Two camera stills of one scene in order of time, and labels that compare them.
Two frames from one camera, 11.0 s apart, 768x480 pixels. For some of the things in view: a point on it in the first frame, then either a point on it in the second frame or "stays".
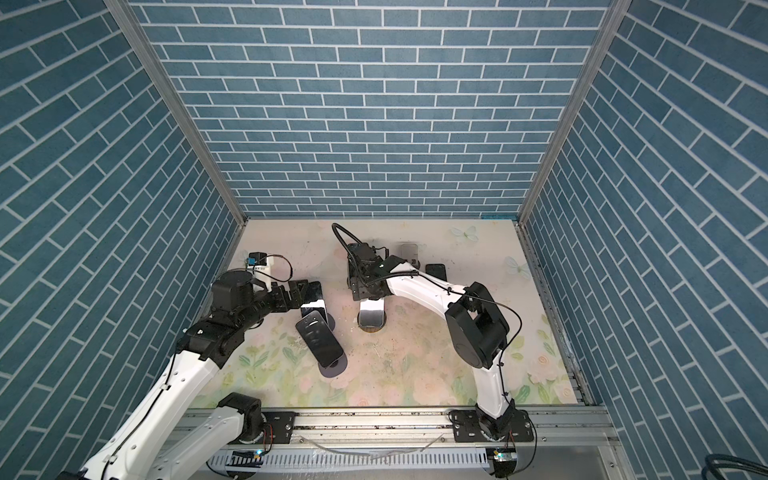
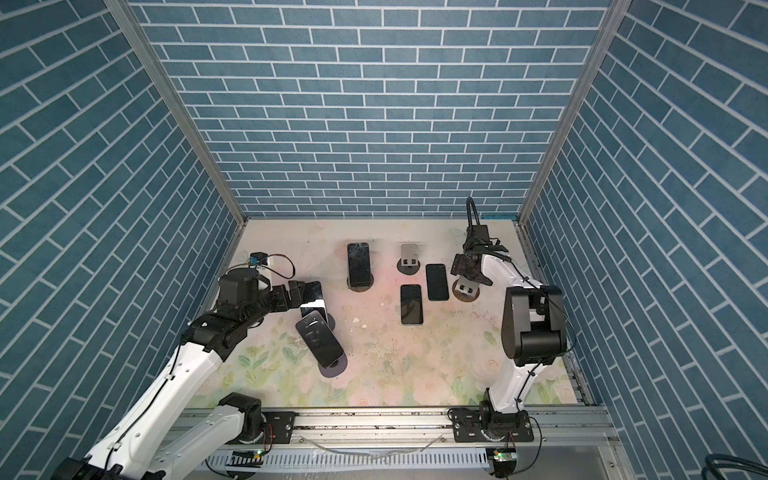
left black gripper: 296,299 stays
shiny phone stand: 372,312 → 411,304
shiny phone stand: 436,270 stays
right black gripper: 356,284 → 459,266
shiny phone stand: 318,306 stays
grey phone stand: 409,252 stays
